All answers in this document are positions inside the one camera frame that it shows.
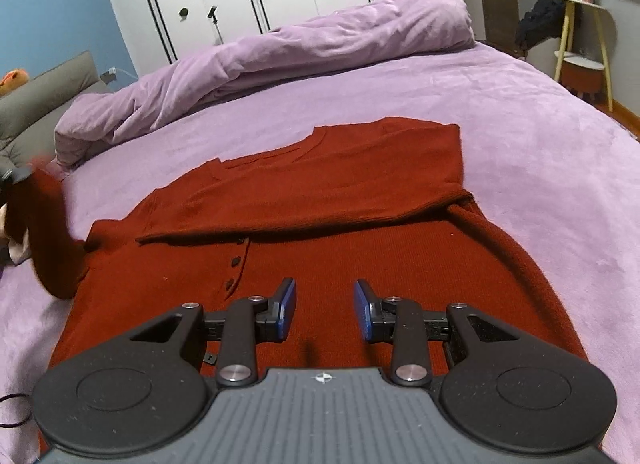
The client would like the grey padded headboard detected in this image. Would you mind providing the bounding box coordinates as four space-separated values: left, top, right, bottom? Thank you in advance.
0 50 113 170

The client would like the grey plug with white cable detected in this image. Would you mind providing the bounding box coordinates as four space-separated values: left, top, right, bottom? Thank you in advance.
100 66 138 82

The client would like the black garment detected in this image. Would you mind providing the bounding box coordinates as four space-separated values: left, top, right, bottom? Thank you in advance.
515 0 568 58

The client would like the red knit sweater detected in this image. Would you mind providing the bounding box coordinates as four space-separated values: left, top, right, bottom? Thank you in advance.
22 117 591 460

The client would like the black hair tie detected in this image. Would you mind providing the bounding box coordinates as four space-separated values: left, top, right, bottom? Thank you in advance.
0 394 32 430

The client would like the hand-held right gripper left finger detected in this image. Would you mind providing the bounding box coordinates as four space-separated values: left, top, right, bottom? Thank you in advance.
127 277 297 388

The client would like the orange plush toy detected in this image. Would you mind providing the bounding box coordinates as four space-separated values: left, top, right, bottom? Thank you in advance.
0 70 30 96

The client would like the bed with purple sheet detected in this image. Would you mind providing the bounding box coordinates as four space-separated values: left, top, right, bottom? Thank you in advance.
0 39 640 464

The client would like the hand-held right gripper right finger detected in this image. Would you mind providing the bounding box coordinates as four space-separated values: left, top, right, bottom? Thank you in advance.
353 280 521 387

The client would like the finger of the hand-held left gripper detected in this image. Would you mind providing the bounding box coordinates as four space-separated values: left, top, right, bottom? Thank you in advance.
0 165 32 195

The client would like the red round stool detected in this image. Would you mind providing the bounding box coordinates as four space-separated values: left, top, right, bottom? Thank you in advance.
559 57 608 100

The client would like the rolled purple duvet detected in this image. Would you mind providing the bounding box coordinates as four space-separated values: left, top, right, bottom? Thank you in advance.
54 0 476 170

